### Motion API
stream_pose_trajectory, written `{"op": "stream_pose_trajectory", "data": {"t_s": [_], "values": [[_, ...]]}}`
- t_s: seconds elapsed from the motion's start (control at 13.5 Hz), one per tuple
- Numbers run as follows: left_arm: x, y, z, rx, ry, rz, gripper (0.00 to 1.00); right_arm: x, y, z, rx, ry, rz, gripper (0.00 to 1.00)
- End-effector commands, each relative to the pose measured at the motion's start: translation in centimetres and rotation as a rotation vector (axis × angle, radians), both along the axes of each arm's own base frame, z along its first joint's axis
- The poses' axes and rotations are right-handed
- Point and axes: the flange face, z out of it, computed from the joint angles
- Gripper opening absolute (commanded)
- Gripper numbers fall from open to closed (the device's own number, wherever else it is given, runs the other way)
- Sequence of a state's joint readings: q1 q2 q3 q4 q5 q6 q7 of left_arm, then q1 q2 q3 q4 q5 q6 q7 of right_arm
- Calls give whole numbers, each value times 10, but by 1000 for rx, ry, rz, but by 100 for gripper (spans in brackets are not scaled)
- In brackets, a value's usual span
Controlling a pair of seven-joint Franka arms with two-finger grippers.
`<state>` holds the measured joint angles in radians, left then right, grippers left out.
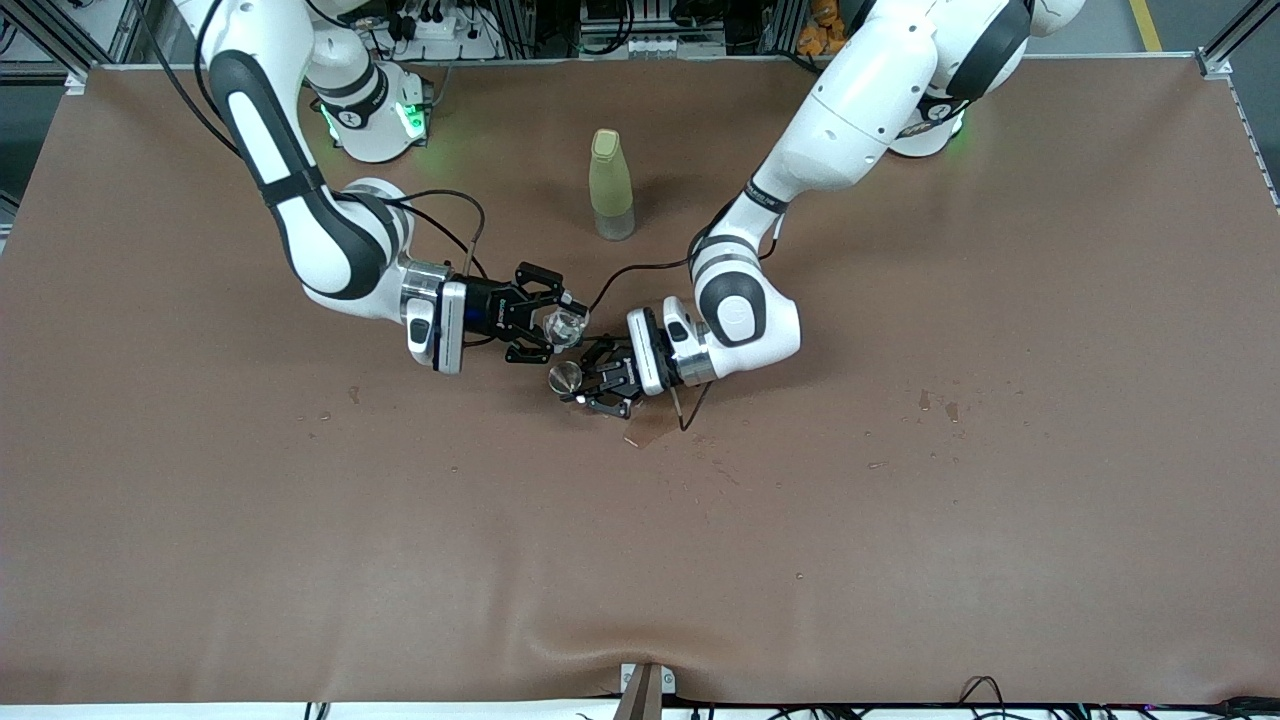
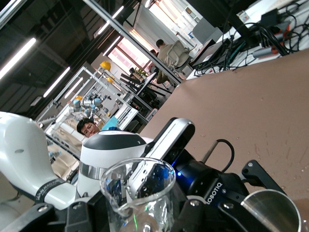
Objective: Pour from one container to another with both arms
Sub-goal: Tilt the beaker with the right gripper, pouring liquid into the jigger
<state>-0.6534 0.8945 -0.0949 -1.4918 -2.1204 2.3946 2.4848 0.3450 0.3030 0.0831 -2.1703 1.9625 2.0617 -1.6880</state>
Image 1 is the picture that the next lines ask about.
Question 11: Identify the brown liquid puddle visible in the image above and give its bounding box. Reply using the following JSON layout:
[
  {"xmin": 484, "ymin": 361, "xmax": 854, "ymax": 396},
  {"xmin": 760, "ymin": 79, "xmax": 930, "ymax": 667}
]
[{"xmin": 622, "ymin": 400, "xmax": 691, "ymax": 449}]

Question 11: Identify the white power strip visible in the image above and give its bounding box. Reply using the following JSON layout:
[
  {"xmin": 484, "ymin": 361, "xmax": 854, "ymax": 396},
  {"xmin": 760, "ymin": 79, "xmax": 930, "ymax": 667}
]
[
  {"xmin": 598, "ymin": 35, "xmax": 723, "ymax": 58},
  {"xmin": 385, "ymin": 5, "xmax": 501, "ymax": 61}
]

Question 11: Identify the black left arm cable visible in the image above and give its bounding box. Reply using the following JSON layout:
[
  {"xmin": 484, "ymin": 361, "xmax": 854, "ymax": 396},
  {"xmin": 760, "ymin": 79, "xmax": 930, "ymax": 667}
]
[{"xmin": 585, "ymin": 195, "xmax": 791, "ymax": 433}]

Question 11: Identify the small clear glass cup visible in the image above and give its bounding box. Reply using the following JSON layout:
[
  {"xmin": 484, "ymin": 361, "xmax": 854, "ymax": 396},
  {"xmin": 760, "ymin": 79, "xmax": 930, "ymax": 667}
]
[{"xmin": 540, "ymin": 307, "xmax": 591, "ymax": 351}]

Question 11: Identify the brown table cover mat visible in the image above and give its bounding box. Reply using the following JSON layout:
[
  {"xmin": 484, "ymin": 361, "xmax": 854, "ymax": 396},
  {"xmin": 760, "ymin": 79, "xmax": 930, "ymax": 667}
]
[{"xmin": 0, "ymin": 55, "xmax": 1280, "ymax": 706}]

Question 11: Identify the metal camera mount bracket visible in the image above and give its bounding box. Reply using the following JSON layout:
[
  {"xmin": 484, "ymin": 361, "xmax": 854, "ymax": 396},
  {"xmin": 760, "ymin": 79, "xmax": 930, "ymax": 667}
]
[{"xmin": 618, "ymin": 660, "xmax": 679, "ymax": 720}]

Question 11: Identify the yellow-green bottle shaker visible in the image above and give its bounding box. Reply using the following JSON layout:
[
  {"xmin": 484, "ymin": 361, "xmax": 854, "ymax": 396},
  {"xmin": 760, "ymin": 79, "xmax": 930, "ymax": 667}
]
[{"xmin": 588, "ymin": 128, "xmax": 636, "ymax": 242}]

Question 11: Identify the aluminium frame post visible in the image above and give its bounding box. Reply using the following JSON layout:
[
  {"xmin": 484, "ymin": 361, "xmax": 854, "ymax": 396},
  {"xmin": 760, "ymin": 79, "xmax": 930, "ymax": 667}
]
[
  {"xmin": 1195, "ymin": 0, "xmax": 1280, "ymax": 81},
  {"xmin": 0, "ymin": 0, "xmax": 136, "ymax": 86}
]

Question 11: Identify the orange packaged snacks pile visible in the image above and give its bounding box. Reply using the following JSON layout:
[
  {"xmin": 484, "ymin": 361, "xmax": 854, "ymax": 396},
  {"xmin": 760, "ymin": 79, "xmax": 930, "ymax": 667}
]
[{"xmin": 797, "ymin": 0, "xmax": 851, "ymax": 56}]

